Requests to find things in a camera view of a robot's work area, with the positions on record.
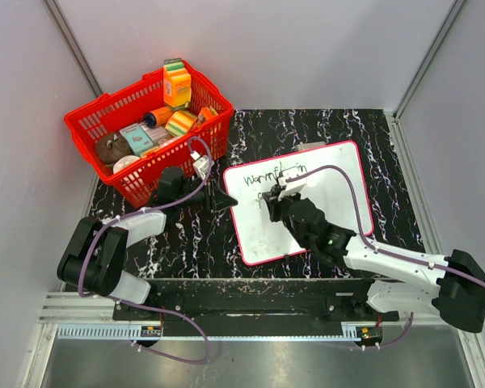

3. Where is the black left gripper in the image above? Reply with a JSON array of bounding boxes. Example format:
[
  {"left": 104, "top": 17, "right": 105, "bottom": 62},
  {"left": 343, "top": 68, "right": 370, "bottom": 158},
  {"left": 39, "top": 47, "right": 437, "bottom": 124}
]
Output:
[{"left": 176, "top": 174, "right": 238, "bottom": 213}]

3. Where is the pink framed whiteboard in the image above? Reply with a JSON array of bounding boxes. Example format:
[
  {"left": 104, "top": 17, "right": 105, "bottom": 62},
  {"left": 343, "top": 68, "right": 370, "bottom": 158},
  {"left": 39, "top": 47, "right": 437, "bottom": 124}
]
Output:
[{"left": 223, "top": 141, "right": 374, "bottom": 266}]

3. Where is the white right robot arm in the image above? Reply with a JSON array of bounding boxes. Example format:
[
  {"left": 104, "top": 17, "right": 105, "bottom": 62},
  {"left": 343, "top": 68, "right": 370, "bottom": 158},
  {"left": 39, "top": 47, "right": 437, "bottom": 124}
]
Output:
[{"left": 262, "top": 184, "right": 485, "bottom": 333}]

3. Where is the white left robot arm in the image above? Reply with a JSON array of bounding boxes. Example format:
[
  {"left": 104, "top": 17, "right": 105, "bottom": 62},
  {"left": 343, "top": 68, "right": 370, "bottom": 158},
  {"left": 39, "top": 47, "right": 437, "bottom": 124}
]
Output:
[{"left": 57, "top": 167, "right": 238, "bottom": 320}]

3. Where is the white eraser block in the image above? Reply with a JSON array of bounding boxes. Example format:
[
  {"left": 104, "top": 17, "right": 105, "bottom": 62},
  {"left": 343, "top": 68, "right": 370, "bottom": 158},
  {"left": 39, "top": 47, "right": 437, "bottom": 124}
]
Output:
[{"left": 294, "top": 141, "right": 325, "bottom": 152}]

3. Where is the yellow green sponge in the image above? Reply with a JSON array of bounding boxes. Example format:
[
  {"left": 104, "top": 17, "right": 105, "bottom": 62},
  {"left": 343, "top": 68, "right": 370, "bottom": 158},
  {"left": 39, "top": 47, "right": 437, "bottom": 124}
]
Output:
[{"left": 165, "top": 111, "right": 197, "bottom": 137}]

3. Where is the orange snack packet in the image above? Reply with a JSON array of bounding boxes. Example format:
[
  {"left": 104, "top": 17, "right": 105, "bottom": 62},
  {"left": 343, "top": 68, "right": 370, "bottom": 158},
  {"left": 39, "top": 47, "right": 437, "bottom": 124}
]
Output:
[{"left": 196, "top": 106, "right": 218, "bottom": 126}]

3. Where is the teal small box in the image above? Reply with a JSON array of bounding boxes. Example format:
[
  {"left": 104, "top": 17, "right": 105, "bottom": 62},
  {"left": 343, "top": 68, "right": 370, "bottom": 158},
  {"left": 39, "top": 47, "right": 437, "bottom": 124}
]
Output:
[{"left": 119, "top": 124, "right": 154, "bottom": 156}]

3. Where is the white round lid container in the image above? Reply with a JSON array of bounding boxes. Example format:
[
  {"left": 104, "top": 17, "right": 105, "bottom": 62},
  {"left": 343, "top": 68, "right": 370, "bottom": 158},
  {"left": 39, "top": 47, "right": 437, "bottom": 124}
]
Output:
[{"left": 112, "top": 155, "right": 140, "bottom": 174}]

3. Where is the orange cylindrical can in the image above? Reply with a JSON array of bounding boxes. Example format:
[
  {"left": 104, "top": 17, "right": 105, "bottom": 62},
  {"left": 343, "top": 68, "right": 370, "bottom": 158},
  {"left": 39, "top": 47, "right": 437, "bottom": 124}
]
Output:
[{"left": 142, "top": 106, "right": 174, "bottom": 129}]

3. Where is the brown round bread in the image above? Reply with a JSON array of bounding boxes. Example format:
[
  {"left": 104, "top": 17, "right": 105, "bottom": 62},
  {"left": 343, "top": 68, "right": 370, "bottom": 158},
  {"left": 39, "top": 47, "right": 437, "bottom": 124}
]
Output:
[{"left": 95, "top": 132, "right": 133, "bottom": 165}]

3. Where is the orange sponge pack upright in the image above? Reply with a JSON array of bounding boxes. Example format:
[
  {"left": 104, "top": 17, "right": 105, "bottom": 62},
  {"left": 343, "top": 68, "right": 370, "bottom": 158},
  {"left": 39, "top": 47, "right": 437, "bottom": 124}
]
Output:
[{"left": 162, "top": 58, "right": 192, "bottom": 111}]

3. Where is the red plastic shopping basket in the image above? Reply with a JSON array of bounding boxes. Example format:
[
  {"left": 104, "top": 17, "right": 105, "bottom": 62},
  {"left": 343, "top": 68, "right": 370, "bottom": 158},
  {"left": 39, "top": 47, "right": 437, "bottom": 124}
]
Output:
[{"left": 65, "top": 59, "right": 234, "bottom": 208}]

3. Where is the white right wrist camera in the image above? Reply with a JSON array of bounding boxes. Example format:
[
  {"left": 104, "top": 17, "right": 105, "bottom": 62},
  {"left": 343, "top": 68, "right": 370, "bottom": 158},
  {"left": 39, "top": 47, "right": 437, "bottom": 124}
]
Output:
[{"left": 278, "top": 167, "right": 306, "bottom": 200}]

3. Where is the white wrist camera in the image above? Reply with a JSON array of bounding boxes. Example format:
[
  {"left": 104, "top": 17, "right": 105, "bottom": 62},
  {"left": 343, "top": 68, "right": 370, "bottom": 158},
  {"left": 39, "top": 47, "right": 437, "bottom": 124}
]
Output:
[
  {"left": 191, "top": 151, "right": 211, "bottom": 180},
  {"left": 278, "top": 167, "right": 306, "bottom": 200}
]

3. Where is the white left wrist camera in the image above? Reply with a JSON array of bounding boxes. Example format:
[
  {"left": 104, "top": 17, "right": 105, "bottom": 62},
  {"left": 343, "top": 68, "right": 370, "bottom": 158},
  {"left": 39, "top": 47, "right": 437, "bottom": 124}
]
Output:
[{"left": 191, "top": 151, "right": 211, "bottom": 180}]

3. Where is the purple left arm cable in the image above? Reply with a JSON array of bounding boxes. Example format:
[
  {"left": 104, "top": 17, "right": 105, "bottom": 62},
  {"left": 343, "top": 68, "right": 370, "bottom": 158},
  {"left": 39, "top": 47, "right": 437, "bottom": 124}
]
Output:
[{"left": 80, "top": 136, "right": 213, "bottom": 364}]

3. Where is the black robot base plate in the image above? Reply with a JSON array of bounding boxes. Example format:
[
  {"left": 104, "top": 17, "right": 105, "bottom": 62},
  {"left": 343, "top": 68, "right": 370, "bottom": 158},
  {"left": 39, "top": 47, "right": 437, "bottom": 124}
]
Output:
[{"left": 112, "top": 277, "right": 399, "bottom": 336}]

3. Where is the white slotted cable duct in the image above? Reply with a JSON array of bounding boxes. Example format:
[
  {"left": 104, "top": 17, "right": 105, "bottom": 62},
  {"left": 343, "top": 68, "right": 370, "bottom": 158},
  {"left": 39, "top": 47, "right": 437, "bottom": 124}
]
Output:
[{"left": 57, "top": 323, "right": 361, "bottom": 342}]

